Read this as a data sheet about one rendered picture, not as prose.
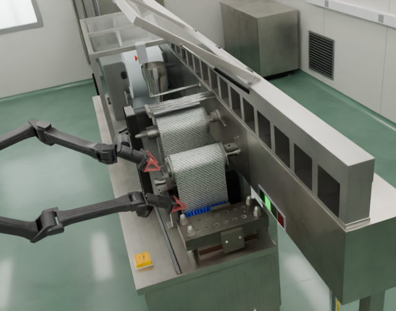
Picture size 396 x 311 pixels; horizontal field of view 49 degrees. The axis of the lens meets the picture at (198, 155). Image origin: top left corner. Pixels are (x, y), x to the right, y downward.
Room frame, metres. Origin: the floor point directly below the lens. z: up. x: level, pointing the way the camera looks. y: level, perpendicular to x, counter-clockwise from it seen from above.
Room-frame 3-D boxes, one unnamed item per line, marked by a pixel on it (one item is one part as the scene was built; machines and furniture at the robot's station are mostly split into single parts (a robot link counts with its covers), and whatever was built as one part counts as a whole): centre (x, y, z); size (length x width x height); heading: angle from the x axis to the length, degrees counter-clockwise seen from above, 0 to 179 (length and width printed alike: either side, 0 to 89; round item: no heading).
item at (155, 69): (2.46, 0.18, 1.50); 0.14 x 0.14 x 0.06
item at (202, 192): (1.70, 0.00, 1.10); 0.23 x 0.01 x 0.18; 102
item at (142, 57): (2.28, 0.22, 1.66); 0.07 x 0.07 x 0.10; 7
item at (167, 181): (1.76, 0.18, 1.05); 0.06 x 0.05 x 0.31; 102
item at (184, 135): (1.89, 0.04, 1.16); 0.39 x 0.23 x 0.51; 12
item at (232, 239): (1.50, -0.10, 0.96); 0.10 x 0.03 x 0.11; 102
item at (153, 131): (1.97, 0.21, 1.33); 0.06 x 0.06 x 0.06; 12
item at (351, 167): (2.45, -0.09, 1.55); 3.08 x 0.08 x 0.23; 12
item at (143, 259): (1.53, 0.33, 0.91); 0.07 x 0.07 x 0.02; 12
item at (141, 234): (2.66, 0.30, 0.88); 2.52 x 0.66 x 0.04; 12
